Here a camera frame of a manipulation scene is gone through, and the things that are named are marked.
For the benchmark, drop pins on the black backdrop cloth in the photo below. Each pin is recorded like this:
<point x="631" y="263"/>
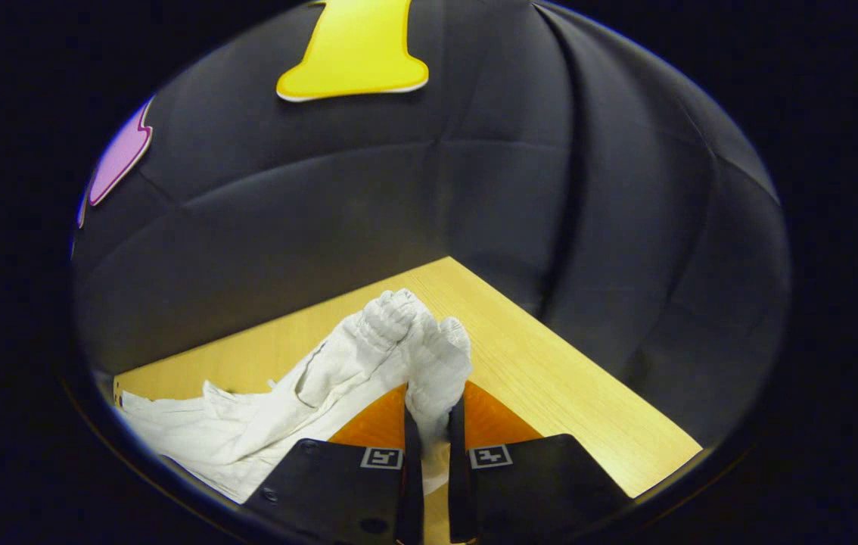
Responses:
<point x="474" y="189"/>

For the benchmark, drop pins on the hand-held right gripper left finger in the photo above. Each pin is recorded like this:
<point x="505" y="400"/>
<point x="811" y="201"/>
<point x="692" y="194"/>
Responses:
<point x="346" y="499"/>

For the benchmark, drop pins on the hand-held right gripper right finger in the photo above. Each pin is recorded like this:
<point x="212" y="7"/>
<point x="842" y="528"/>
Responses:
<point x="535" y="492"/>

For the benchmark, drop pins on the white jeans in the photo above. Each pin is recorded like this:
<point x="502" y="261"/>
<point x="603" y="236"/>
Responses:
<point x="247" y="431"/>

